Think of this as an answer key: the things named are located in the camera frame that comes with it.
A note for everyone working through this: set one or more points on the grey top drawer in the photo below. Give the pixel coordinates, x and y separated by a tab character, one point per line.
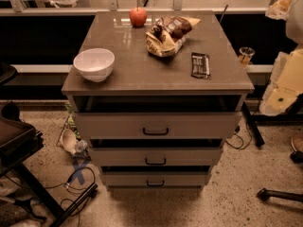
156	125

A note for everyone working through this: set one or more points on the grey drawer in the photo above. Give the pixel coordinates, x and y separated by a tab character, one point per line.
156	125
142	179
155	156

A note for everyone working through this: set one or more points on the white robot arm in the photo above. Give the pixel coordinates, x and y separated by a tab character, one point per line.
294	26

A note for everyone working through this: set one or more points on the grey drawer cabinet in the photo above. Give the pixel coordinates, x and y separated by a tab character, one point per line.
142	83

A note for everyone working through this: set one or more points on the grey middle drawer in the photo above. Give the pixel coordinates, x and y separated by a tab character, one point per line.
155	156

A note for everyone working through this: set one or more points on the grey bottom drawer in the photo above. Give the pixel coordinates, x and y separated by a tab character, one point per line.
142	179

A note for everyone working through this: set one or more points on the clear plastic cup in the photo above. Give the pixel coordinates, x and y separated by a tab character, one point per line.
245	55

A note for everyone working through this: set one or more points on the black snack bar wrapper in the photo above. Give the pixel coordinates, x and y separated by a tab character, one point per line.
200	66

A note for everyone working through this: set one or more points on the yellow brown chip bag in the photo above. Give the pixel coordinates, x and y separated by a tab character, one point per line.
168	34

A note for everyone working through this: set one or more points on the black metal stand leg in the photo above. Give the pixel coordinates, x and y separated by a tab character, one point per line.
253	127

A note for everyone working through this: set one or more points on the red apple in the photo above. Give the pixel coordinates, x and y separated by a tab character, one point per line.
138	16

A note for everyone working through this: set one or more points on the black chair base leg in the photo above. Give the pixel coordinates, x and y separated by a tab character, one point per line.
265	194

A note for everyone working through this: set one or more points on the white bowl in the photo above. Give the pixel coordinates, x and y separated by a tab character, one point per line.
95	64

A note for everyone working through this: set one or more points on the beige dustpan on floor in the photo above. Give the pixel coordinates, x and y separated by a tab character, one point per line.
68	140

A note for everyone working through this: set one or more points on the black cart left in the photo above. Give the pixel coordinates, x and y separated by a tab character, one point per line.
18	141

